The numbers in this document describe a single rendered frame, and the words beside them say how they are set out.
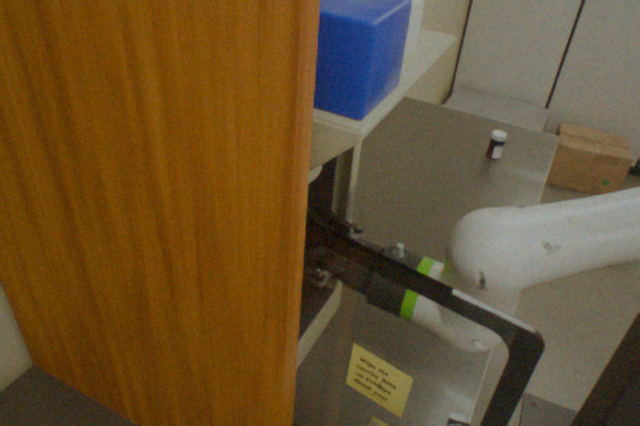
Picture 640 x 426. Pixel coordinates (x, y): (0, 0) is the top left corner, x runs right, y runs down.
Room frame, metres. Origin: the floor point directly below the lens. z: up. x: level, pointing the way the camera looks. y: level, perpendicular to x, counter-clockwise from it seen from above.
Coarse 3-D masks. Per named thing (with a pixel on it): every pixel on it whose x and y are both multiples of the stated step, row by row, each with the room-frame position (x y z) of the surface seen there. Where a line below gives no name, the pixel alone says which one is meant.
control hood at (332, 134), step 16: (432, 32) 0.72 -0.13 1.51; (416, 48) 0.66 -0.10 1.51; (432, 48) 0.66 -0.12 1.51; (448, 48) 0.68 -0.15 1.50; (416, 64) 0.60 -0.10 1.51; (432, 64) 0.62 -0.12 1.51; (400, 80) 0.55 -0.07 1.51; (416, 80) 0.57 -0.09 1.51; (400, 96) 0.52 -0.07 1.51; (320, 112) 0.46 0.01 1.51; (384, 112) 0.48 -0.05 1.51; (320, 128) 0.45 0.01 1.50; (336, 128) 0.44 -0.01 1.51; (352, 128) 0.44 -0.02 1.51; (368, 128) 0.44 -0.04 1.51; (320, 144) 0.44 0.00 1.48; (336, 144) 0.44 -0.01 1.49; (352, 144) 0.43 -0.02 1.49; (320, 160) 0.44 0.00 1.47
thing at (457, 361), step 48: (336, 240) 0.43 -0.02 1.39; (336, 288) 0.42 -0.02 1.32; (384, 288) 0.39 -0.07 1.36; (432, 288) 0.37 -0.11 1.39; (336, 336) 0.42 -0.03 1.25; (384, 336) 0.39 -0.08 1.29; (432, 336) 0.36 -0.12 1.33; (480, 336) 0.34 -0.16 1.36; (528, 336) 0.32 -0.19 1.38; (336, 384) 0.41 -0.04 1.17; (432, 384) 0.35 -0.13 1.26; (480, 384) 0.33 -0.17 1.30
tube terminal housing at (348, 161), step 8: (360, 144) 0.76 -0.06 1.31; (344, 152) 0.78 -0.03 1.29; (352, 152) 0.77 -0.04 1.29; (344, 160) 0.78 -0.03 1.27; (352, 160) 0.74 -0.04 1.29; (336, 168) 0.75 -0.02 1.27; (344, 168) 0.78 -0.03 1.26; (352, 168) 0.74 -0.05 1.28; (336, 176) 0.75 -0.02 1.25; (344, 176) 0.77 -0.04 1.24; (352, 176) 0.75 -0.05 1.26; (336, 184) 0.76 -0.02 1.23; (344, 184) 0.77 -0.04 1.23; (352, 184) 0.75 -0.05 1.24; (336, 192) 0.76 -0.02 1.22; (344, 192) 0.77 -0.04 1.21; (336, 200) 0.76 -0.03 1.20; (344, 200) 0.77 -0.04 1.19; (336, 208) 0.77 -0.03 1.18; (344, 208) 0.77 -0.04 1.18; (344, 216) 0.77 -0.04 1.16
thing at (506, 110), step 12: (456, 96) 3.27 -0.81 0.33; (468, 96) 3.28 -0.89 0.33; (480, 96) 3.30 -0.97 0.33; (492, 96) 3.31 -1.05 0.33; (456, 108) 3.09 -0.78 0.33; (468, 108) 3.10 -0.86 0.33; (480, 108) 3.11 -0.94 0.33; (492, 108) 3.13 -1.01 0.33; (504, 108) 3.15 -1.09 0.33; (516, 108) 3.16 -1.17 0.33; (528, 108) 3.18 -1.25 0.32; (540, 108) 3.18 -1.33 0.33; (504, 120) 2.97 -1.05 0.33; (516, 120) 2.99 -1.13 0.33; (528, 120) 3.00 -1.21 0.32; (540, 120) 3.01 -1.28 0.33
